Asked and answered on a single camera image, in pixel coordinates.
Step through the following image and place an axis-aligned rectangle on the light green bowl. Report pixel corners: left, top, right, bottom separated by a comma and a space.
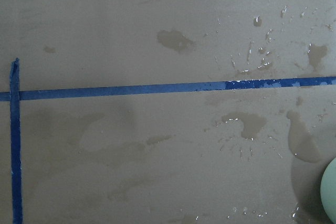
320, 158, 336, 223

